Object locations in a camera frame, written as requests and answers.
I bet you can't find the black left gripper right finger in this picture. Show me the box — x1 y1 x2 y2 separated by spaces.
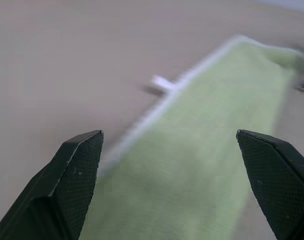
236 129 304 240

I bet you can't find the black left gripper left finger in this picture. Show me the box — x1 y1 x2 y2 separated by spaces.
0 129 104 240

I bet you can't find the light green towel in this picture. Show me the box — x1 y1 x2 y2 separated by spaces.
78 34 304 240

